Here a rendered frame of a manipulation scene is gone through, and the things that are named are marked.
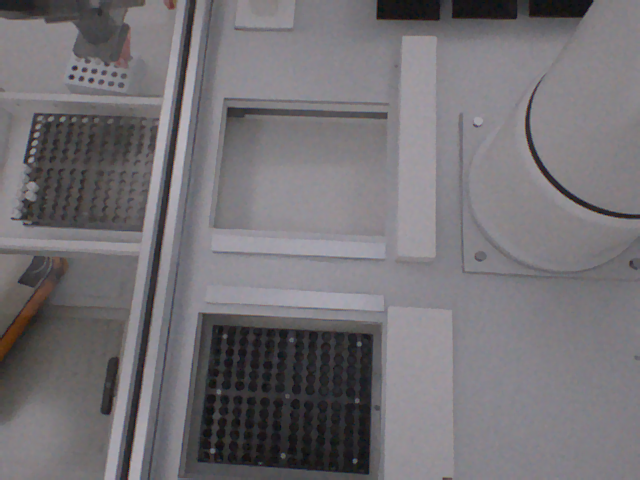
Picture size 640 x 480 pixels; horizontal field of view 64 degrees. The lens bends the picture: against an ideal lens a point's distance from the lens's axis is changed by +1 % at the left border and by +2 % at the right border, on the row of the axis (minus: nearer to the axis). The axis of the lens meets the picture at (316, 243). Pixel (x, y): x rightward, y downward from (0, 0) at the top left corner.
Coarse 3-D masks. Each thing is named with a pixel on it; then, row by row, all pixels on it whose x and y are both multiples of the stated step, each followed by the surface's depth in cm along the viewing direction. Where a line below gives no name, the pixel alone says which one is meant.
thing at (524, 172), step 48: (624, 0) 37; (576, 48) 43; (624, 48) 37; (528, 96) 53; (576, 96) 42; (624, 96) 37; (480, 144) 68; (528, 144) 51; (576, 144) 44; (624, 144) 40; (480, 192) 65; (528, 192) 53; (576, 192) 48; (624, 192) 45; (480, 240) 66; (528, 240) 61; (576, 240) 55; (624, 240) 55
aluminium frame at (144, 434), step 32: (192, 0) 73; (192, 32) 72; (192, 64) 71; (192, 96) 70; (192, 128) 69; (192, 160) 70; (160, 256) 64; (160, 288) 63; (160, 320) 62; (160, 352) 61; (160, 384) 62; (160, 416) 62; (128, 448) 58
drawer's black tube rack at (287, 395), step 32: (224, 352) 70; (256, 352) 73; (288, 352) 69; (320, 352) 69; (352, 352) 72; (224, 384) 71; (256, 384) 72; (288, 384) 68; (320, 384) 68; (352, 384) 71; (224, 416) 67; (256, 416) 67; (288, 416) 67; (320, 416) 70; (352, 416) 70; (224, 448) 66; (256, 448) 66; (288, 448) 66; (320, 448) 69; (352, 448) 66
